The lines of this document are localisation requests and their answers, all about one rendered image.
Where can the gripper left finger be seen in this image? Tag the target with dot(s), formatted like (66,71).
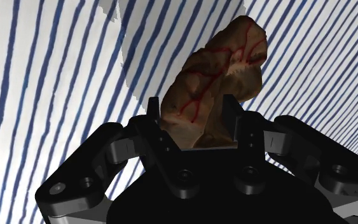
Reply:
(82,173)

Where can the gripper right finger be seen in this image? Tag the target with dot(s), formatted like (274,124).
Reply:
(302,145)

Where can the brown lumpy object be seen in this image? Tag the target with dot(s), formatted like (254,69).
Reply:
(209,77)

